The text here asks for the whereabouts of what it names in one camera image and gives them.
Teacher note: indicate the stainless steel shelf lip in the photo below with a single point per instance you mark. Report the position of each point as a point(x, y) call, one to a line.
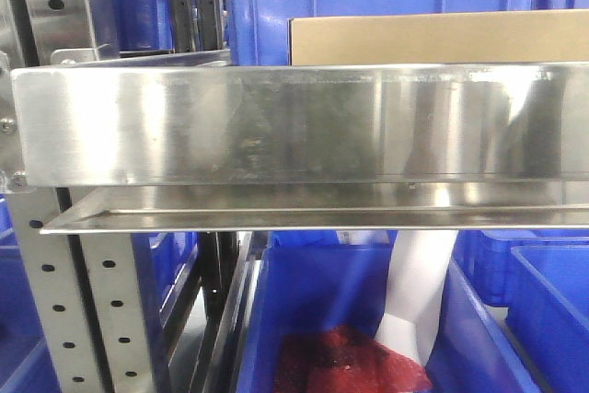
point(226, 148)

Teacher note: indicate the tall brown cardboard box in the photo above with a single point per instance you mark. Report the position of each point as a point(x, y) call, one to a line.
point(534, 36)

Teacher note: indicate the red mesh bag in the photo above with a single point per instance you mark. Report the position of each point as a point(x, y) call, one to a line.
point(344, 359)

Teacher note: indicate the right lower blue bin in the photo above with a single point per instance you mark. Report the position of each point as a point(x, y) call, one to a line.
point(548, 313)

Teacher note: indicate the perforated steel shelf upright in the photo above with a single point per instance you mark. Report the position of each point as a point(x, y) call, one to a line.
point(95, 294)

